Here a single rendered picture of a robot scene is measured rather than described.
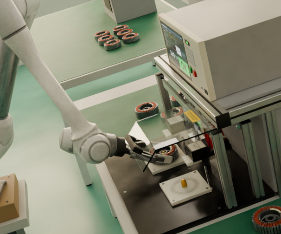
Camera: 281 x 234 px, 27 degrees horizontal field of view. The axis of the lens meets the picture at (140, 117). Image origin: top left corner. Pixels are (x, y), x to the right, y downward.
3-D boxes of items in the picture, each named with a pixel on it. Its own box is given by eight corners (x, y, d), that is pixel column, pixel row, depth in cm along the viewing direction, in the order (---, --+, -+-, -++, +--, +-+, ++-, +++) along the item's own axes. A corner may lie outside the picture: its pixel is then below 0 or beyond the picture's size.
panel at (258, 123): (275, 192, 193) (260, 113, 181) (204, 120, 253) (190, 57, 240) (277, 191, 193) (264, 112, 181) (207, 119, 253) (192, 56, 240)
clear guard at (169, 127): (143, 172, 179) (137, 156, 177) (124, 141, 201) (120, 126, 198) (239, 137, 184) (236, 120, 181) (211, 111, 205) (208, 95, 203)
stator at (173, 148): (155, 168, 224) (153, 160, 223) (148, 156, 234) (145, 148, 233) (182, 159, 226) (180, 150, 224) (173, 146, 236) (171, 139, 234)
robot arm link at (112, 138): (99, 159, 218) (114, 161, 220) (105, 137, 215) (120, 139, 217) (94, 150, 226) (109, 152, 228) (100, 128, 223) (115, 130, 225)
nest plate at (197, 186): (172, 206, 201) (171, 203, 200) (159, 185, 214) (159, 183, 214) (212, 191, 203) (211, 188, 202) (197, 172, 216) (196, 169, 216)
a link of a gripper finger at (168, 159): (156, 153, 222) (156, 154, 221) (172, 156, 224) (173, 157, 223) (153, 160, 223) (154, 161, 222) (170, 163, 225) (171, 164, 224)
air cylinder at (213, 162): (219, 182, 207) (216, 169, 205) (212, 172, 214) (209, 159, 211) (233, 177, 208) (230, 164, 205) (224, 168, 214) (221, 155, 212)
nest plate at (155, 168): (153, 174, 223) (152, 172, 222) (143, 158, 236) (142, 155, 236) (189, 161, 225) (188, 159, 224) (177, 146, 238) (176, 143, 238)
